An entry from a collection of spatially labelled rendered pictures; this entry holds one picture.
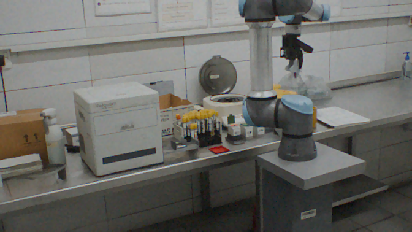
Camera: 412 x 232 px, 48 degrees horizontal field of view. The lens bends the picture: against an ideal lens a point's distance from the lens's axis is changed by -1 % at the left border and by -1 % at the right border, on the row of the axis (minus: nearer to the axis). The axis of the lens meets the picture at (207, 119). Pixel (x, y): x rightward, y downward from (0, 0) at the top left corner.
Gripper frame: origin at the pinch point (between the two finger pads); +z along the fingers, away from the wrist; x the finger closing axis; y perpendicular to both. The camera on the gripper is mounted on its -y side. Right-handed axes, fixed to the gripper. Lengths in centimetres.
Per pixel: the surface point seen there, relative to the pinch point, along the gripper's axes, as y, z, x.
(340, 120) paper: -21.3, 24.3, 7.7
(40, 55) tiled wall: 111, -15, -48
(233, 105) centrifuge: 26.1, 14.7, -17.1
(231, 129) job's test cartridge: 38.8, 19.5, 5.1
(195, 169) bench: 61, 31, 14
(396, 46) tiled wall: -129, 3, -61
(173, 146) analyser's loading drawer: 68, 21, 9
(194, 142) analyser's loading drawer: 58, 21, 8
